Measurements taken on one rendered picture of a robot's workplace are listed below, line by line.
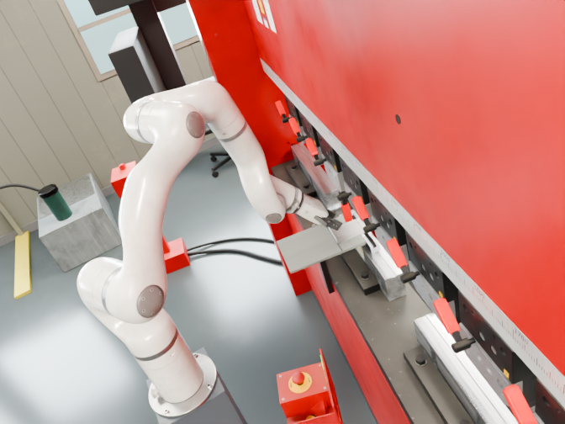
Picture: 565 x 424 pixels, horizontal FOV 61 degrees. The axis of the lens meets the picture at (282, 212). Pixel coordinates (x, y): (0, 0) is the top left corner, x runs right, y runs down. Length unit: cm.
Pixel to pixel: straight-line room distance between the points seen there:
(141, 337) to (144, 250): 22
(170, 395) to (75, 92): 368
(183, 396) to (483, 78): 103
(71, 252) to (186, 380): 289
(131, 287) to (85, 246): 304
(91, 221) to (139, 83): 186
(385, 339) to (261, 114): 125
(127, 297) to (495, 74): 79
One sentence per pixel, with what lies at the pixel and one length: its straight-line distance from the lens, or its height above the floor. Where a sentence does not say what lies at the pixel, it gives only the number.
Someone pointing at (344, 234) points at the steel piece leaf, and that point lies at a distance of 162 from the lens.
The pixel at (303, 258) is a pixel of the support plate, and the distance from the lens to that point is 157.
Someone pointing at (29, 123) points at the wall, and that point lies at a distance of 474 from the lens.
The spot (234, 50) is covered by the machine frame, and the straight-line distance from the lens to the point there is 218.
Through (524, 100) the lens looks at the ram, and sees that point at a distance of 55.
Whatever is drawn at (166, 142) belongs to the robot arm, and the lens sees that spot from 106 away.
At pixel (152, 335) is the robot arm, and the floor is 125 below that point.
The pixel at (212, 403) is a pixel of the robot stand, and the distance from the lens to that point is 133.
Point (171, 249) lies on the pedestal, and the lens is 351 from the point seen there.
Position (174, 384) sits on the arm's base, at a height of 108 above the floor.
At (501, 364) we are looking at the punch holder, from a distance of 89.
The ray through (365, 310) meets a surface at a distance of 153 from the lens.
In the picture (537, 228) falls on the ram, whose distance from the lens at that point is 61.
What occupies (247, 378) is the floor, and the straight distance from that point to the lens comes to 263.
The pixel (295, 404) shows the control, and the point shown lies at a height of 76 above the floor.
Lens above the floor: 200
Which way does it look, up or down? 33 degrees down
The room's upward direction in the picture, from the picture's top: 19 degrees counter-clockwise
